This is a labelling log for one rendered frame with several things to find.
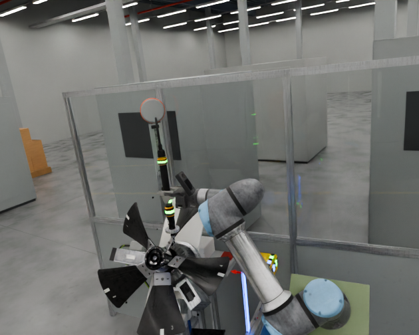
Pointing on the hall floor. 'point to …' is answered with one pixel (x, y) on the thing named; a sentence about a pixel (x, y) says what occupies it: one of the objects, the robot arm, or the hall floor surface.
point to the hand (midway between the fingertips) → (161, 190)
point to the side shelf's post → (215, 311)
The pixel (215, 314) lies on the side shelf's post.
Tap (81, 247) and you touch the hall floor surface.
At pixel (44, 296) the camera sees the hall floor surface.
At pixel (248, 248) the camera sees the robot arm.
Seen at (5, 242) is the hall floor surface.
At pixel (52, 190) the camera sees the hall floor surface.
